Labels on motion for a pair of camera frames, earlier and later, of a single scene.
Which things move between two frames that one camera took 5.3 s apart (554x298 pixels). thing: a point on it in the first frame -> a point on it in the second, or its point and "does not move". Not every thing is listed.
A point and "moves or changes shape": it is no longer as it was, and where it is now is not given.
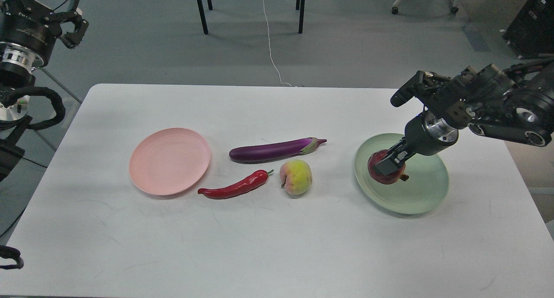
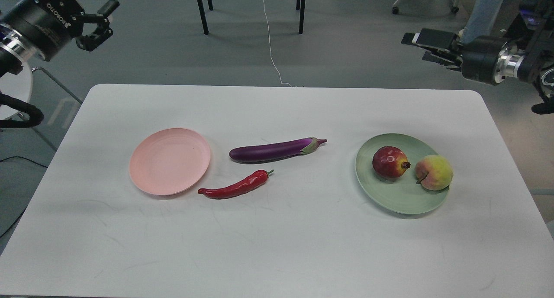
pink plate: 169,161 does not move
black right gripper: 427,134 -> 479,54
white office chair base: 453,10 does not move
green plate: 425,188 does not move
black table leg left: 201,9 does not move
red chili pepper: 247,183 does not move
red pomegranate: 389,179 moves or changes shape
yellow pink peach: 297,176 -> 434,172
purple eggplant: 267,151 does not move
